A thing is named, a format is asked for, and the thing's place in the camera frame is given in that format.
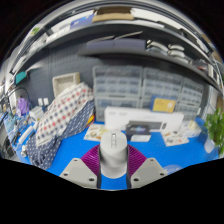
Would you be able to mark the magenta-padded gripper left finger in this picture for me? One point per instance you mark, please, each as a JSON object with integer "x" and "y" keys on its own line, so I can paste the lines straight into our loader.
{"x": 78, "y": 171}

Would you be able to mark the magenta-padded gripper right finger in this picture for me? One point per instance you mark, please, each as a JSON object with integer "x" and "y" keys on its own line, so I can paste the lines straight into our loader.
{"x": 148, "y": 171}

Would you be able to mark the white computer mouse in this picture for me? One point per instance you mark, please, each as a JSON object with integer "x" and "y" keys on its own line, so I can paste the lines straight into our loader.
{"x": 113, "y": 156}

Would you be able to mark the navy white-dotted cloth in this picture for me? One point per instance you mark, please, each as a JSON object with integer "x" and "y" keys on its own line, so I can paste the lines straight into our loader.
{"x": 43, "y": 153}

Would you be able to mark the colourful picture card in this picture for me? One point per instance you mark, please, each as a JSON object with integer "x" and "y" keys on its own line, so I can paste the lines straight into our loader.
{"x": 175, "y": 139}
{"x": 93, "y": 133}

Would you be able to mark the small black box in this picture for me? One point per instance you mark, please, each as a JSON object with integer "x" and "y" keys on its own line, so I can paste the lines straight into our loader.
{"x": 137, "y": 128}

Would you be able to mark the long white keyboard box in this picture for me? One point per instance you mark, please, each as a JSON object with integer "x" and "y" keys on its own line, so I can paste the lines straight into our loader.
{"x": 146, "y": 116}

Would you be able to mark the red blue checkered cloth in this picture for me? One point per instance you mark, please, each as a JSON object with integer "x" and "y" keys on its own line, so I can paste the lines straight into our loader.
{"x": 63, "y": 113}

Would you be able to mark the clear plastic box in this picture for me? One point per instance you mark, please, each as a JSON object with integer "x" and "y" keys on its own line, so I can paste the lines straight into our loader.
{"x": 191, "y": 128}

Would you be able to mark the white plant pot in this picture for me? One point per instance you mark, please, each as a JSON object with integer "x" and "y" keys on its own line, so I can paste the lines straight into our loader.
{"x": 210, "y": 146}

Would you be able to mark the yellow card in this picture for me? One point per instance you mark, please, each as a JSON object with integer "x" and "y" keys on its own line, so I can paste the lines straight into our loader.
{"x": 163, "y": 105}

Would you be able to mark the grey small-parts drawer cabinet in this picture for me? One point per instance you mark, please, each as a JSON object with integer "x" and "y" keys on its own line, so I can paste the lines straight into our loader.
{"x": 193, "y": 91}
{"x": 116, "y": 80}
{"x": 146, "y": 103}
{"x": 191, "y": 111}
{"x": 163, "y": 83}
{"x": 115, "y": 102}

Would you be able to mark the green potted plant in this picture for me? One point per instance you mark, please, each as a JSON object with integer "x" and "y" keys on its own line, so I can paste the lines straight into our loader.
{"x": 215, "y": 125}

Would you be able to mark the purple bag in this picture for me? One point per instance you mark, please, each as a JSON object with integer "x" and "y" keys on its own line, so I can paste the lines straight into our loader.
{"x": 22, "y": 106}

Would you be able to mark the cream woven basket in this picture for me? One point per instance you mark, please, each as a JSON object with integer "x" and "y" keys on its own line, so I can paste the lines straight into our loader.
{"x": 65, "y": 81}

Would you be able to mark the grey pegboard panel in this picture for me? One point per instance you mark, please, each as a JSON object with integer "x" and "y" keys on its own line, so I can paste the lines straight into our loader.
{"x": 43, "y": 73}

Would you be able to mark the teal object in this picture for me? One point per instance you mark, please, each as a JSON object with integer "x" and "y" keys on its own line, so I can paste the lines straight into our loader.
{"x": 20, "y": 77}

